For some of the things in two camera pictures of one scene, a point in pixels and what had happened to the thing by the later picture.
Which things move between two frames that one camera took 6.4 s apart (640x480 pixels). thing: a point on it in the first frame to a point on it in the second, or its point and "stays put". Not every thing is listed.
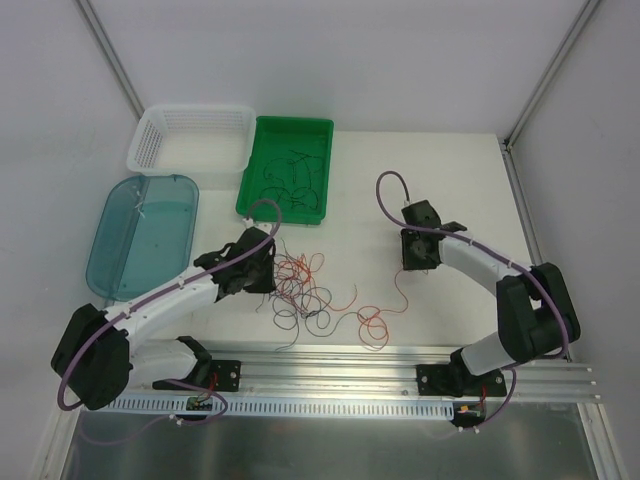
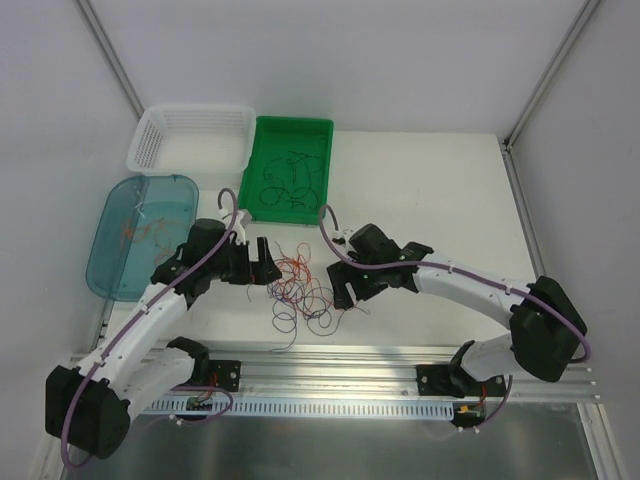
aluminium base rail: [361, 368] stays put
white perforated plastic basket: [193, 140] stays put
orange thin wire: [383, 310] to [159, 229]
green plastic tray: [290, 166] stays put
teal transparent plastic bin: [146, 233] stays put
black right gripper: [413, 251] to [353, 276]
